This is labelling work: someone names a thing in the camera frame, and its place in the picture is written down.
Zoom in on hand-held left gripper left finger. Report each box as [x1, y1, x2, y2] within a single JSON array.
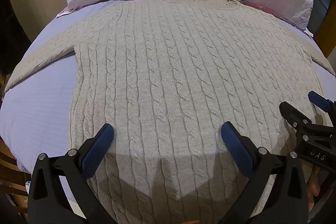
[[28, 123, 115, 224]]

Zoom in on yellow wooden frame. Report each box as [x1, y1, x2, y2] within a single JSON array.
[[314, 0, 336, 60]]

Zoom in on dark furniture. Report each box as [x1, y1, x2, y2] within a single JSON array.
[[0, 0, 31, 77]]

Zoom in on brown wooden chair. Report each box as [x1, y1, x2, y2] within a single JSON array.
[[0, 140, 31, 215]]

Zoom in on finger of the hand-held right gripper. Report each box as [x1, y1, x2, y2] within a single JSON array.
[[308, 91, 336, 119], [279, 101, 313, 135]]

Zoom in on person's right hand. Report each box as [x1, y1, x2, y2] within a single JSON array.
[[306, 168, 322, 214]]

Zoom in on lavender bed sheet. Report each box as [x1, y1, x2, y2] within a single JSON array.
[[0, 0, 326, 205]]

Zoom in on beige cable-knit sweater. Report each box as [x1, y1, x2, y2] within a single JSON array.
[[4, 0, 332, 224]]

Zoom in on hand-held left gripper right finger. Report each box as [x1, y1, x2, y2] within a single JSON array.
[[217, 121, 309, 224]]

